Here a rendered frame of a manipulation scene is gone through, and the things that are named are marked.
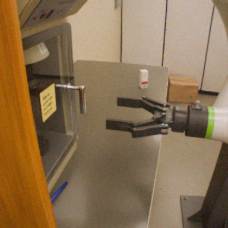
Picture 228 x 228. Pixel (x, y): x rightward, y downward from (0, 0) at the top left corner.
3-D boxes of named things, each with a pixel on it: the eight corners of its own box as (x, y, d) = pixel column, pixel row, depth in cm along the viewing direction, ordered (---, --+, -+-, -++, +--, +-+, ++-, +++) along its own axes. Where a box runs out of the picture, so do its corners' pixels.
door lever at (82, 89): (72, 109, 77) (68, 113, 75) (69, 81, 72) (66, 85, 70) (88, 111, 76) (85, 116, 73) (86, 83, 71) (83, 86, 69)
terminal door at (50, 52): (35, 199, 60) (1, 47, 41) (76, 137, 86) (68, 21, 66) (38, 200, 60) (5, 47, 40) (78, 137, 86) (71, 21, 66)
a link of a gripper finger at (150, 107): (164, 110, 68) (167, 109, 68) (138, 96, 76) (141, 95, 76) (162, 122, 70) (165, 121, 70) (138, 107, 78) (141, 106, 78)
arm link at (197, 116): (202, 147, 65) (200, 129, 72) (211, 110, 59) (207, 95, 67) (181, 145, 66) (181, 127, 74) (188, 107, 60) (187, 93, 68)
